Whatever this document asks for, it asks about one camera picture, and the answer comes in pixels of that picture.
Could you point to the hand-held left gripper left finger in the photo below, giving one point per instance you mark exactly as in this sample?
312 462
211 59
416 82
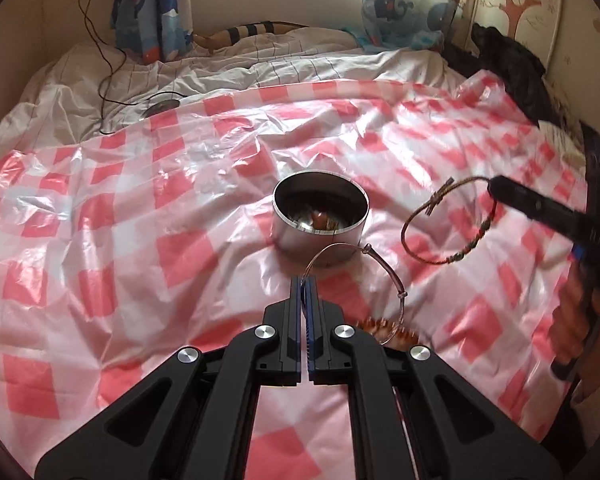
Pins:
295 320

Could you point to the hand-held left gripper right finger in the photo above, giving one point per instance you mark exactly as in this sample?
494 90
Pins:
309 325

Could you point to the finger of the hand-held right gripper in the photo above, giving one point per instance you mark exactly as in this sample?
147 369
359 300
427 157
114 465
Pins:
535 205

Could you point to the round metal tin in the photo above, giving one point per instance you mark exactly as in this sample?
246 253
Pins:
300 245

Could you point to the person's right hand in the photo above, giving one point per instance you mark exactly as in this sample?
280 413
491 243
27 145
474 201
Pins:
570 310

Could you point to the black garment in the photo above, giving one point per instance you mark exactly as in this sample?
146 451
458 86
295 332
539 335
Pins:
520 70

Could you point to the pink checkered plastic sheet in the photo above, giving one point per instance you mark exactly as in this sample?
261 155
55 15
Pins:
130 210

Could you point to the tree print wardrobe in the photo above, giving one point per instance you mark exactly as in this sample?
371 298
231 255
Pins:
515 0

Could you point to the blue whale print curtain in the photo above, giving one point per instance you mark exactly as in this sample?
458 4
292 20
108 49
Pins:
405 5
150 10

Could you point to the round dark charging pad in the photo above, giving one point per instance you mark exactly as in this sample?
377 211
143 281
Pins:
162 106

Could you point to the white striped duvet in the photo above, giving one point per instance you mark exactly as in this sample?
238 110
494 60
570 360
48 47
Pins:
280 60

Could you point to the striped plush toy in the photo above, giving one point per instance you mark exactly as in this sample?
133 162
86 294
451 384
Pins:
240 34

